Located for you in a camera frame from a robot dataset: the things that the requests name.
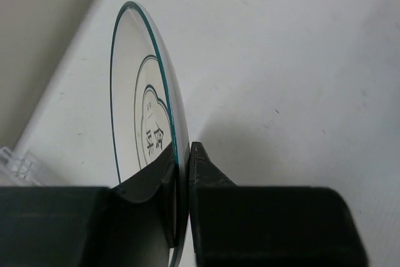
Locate white plate teal rim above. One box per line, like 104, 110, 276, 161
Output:
109, 1, 189, 266

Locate white wire dish rack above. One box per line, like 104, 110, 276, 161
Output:
1, 147, 41, 186

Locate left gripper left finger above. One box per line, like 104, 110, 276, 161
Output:
1, 147, 179, 266

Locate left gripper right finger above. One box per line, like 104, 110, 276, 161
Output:
189, 142, 369, 266

